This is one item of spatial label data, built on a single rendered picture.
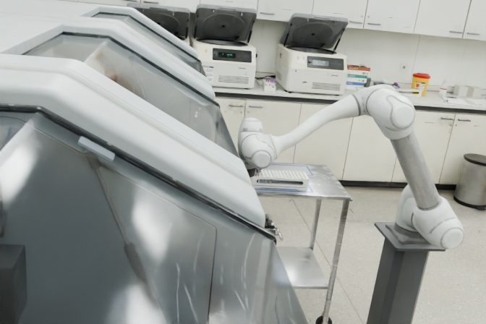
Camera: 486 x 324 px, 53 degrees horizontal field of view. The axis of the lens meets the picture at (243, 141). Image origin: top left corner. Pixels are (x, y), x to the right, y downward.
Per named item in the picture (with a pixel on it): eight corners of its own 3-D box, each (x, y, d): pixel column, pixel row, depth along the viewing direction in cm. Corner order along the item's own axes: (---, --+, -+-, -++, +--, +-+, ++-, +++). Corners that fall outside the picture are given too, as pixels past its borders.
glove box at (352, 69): (346, 74, 481) (348, 63, 478) (343, 71, 493) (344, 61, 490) (370, 75, 485) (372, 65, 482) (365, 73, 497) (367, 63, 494)
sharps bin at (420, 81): (414, 95, 487) (418, 74, 481) (405, 92, 504) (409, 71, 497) (429, 97, 490) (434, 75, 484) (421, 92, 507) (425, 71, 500)
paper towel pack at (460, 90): (457, 95, 514) (459, 86, 511) (452, 93, 524) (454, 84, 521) (480, 97, 517) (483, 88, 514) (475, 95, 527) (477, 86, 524)
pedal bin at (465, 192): (466, 210, 453) (479, 164, 439) (445, 194, 488) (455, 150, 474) (496, 211, 458) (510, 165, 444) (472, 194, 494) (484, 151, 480)
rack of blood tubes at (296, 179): (249, 187, 244) (251, 176, 242) (247, 179, 254) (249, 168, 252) (307, 190, 248) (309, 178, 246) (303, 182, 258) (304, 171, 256)
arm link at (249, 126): (233, 148, 211) (239, 159, 198) (237, 113, 206) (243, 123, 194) (258, 149, 213) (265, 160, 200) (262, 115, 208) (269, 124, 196)
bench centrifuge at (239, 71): (191, 86, 421) (197, 3, 400) (187, 73, 479) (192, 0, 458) (254, 90, 431) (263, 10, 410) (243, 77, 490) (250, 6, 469)
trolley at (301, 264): (212, 331, 262) (227, 191, 237) (208, 280, 305) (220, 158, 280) (333, 332, 271) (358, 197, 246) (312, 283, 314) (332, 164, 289)
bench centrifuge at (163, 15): (121, 81, 412) (122, 2, 392) (128, 68, 470) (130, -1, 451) (186, 86, 420) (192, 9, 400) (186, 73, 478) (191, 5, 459)
